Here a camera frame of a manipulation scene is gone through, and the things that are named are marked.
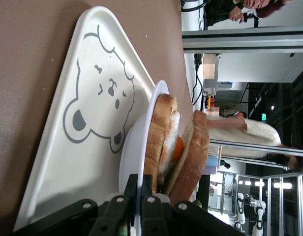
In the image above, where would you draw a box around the cream tray with bear print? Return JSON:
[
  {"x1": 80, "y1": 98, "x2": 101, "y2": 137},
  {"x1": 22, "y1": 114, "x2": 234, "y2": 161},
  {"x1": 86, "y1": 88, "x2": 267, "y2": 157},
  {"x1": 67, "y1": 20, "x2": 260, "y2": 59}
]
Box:
[{"x1": 13, "y1": 6, "x2": 157, "y2": 232}]

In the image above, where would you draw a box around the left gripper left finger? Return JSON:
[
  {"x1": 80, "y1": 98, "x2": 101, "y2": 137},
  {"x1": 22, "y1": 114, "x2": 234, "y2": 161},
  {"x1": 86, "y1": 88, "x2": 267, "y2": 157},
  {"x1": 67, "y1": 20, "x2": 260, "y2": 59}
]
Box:
[{"x1": 12, "y1": 174, "x2": 139, "y2": 236}]

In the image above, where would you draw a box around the aluminium frame beam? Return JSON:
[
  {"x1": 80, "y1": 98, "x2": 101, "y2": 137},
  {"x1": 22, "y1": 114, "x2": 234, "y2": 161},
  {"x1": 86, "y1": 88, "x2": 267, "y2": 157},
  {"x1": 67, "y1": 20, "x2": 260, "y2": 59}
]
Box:
[{"x1": 182, "y1": 26, "x2": 303, "y2": 54}]

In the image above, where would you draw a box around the toast bread slice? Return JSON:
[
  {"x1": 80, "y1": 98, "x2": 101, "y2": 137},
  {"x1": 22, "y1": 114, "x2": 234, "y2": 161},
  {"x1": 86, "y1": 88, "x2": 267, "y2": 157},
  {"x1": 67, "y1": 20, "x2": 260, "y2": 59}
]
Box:
[{"x1": 163, "y1": 110, "x2": 211, "y2": 206}]

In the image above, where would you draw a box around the white round plate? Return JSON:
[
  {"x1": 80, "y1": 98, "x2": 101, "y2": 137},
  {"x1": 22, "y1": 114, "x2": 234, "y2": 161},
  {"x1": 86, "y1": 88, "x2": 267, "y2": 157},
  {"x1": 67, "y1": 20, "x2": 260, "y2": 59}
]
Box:
[{"x1": 119, "y1": 80, "x2": 170, "y2": 232}]

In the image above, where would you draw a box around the fried egg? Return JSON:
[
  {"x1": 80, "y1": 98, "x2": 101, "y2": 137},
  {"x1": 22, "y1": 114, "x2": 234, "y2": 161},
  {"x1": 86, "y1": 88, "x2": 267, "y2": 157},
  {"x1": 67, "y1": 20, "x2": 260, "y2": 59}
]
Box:
[{"x1": 158, "y1": 112, "x2": 184, "y2": 174}]

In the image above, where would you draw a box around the person in cream clothes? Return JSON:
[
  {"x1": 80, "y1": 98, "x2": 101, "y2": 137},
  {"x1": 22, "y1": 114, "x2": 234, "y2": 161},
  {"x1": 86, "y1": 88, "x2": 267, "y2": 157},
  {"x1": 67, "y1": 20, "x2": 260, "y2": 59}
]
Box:
[{"x1": 207, "y1": 110, "x2": 303, "y2": 171}]

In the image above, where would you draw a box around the toast with fried egg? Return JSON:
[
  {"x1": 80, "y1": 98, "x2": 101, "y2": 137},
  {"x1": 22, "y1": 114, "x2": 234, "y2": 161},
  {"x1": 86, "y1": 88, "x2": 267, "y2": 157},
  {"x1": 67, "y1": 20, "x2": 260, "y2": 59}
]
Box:
[{"x1": 144, "y1": 93, "x2": 179, "y2": 195}]

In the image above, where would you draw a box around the brown table cover sheet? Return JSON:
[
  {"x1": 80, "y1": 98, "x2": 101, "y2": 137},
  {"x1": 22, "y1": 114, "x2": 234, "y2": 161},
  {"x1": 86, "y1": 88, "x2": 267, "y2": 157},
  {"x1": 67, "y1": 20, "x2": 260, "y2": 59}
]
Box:
[{"x1": 0, "y1": 0, "x2": 194, "y2": 236}]

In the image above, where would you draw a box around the cardboard box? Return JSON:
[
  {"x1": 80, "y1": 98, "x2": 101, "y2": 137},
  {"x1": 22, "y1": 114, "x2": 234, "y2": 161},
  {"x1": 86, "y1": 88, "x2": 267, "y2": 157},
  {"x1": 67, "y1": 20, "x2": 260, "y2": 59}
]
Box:
[{"x1": 203, "y1": 54, "x2": 217, "y2": 80}]

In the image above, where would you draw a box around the person in dark jacket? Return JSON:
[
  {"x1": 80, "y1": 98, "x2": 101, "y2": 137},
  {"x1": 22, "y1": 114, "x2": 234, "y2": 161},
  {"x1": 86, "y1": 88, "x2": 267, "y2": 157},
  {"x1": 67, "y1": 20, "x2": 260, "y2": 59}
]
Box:
[{"x1": 205, "y1": 0, "x2": 294, "y2": 27}]

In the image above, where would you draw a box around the white humanoid robot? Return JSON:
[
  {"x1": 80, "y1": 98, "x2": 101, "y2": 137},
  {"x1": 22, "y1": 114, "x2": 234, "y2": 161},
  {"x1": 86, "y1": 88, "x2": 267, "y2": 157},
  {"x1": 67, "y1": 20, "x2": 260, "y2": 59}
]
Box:
[{"x1": 230, "y1": 193, "x2": 267, "y2": 236}]

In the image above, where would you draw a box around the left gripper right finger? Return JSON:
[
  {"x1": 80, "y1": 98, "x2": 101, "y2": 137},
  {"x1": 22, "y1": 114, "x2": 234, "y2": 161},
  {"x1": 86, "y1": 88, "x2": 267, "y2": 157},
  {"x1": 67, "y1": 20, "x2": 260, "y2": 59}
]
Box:
[{"x1": 141, "y1": 175, "x2": 245, "y2": 236}]

